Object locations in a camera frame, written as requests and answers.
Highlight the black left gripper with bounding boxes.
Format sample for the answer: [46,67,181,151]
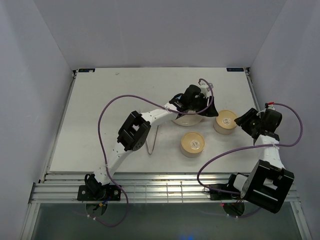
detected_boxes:
[188,95,219,118]

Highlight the wooden round lid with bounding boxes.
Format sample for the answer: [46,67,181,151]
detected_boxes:
[180,131,206,146]
[215,110,237,125]

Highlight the steel lunch bowl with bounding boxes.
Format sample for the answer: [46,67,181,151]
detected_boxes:
[213,121,237,135]
[180,142,205,158]

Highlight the stainless steel slotted tongs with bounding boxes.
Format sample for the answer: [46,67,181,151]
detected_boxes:
[145,126,159,156]

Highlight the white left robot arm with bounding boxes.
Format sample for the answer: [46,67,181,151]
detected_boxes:
[84,78,218,200]

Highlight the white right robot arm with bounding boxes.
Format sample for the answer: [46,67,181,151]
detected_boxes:
[225,107,295,214]

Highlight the blue and white plate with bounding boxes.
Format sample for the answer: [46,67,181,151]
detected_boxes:
[173,114,204,127]

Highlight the right blue corner label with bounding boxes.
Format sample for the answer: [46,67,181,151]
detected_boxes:
[226,67,244,72]

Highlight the blue corner label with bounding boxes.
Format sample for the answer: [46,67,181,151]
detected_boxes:
[78,68,96,73]
[226,67,244,72]

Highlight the left blue corner label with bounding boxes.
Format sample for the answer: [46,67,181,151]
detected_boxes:
[78,68,96,73]

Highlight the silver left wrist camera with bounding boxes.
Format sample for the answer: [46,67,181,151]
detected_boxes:
[198,78,214,98]

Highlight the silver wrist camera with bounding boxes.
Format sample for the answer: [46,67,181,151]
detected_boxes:
[198,78,214,98]
[264,101,276,111]

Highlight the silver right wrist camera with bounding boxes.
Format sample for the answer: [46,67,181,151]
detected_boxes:
[264,101,276,111]

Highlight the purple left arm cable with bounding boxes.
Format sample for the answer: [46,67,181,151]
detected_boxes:
[97,78,216,228]

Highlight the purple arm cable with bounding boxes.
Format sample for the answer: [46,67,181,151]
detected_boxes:
[196,101,305,219]
[97,78,216,228]

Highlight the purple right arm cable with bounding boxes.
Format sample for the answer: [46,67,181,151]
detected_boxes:
[196,101,305,219]

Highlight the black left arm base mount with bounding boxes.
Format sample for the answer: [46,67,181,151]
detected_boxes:
[76,184,122,202]

